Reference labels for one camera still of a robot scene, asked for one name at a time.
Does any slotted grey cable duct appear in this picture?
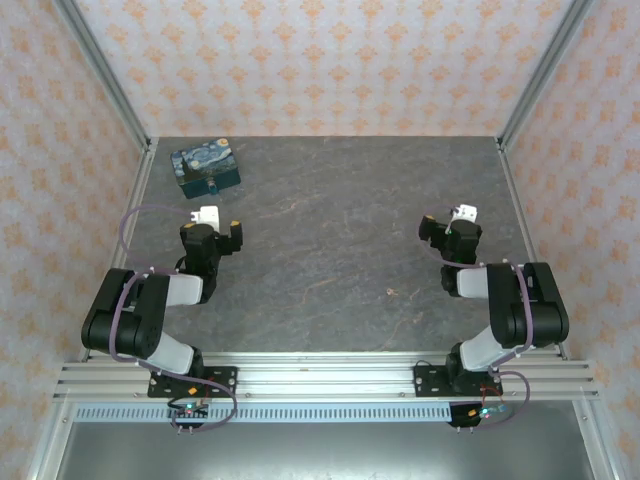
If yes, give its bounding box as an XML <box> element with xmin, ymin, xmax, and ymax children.
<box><xmin>74</xmin><ymin>402</ymin><xmax>454</xmax><ymax>424</ymax></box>

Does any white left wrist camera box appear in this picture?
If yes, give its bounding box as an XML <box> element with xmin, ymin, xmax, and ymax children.
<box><xmin>189</xmin><ymin>205</ymin><xmax>221</xmax><ymax>234</ymax></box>

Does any aluminium frame post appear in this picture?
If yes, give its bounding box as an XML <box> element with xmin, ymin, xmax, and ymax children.
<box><xmin>52</xmin><ymin>0</ymin><xmax>154</xmax><ymax>151</ymax></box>
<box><xmin>496</xmin><ymin>0</ymin><xmax>599</xmax><ymax>151</ymax></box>

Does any starry night print box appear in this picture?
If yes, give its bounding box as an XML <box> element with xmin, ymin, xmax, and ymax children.
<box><xmin>169</xmin><ymin>138</ymin><xmax>244</xmax><ymax>200</ymax></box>

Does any grey metal shelf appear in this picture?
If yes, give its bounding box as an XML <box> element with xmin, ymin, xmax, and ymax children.
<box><xmin>29</xmin><ymin>419</ymin><xmax>640</xmax><ymax>480</ymax></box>

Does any small circuit board with LEDs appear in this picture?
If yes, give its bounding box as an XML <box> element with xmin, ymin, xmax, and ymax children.
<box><xmin>467</xmin><ymin>403</ymin><xmax>510</xmax><ymax>420</ymax></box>
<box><xmin>168</xmin><ymin>401</ymin><xmax>210</xmax><ymax>418</ymax></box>

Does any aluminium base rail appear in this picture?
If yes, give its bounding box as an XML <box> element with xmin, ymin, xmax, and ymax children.
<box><xmin>52</xmin><ymin>349</ymin><xmax>599</xmax><ymax>402</ymax></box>

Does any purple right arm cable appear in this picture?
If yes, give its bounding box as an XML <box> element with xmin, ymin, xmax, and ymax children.
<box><xmin>422</xmin><ymin>204</ymin><xmax>532</xmax><ymax>431</ymax></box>

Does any aluminium table side rail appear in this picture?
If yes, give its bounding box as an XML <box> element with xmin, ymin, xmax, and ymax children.
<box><xmin>498</xmin><ymin>142</ymin><xmax>570</xmax><ymax>359</ymax></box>
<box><xmin>78</xmin><ymin>139</ymin><xmax>157</xmax><ymax>362</ymax></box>

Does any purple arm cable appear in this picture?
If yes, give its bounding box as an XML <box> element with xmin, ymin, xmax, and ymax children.
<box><xmin>422</xmin><ymin>204</ymin><xmax>532</xmax><ymax>431</ymax></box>
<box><xmin>108</xmin><ymin>204</ymin><xmax>239</xmax><ymax>434</ymax></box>

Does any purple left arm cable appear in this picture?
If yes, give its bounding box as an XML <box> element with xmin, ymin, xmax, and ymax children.
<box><xmin>108</xmin><ymin>204</ymin><xmax>239</xmax><ymax>434</ymax></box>

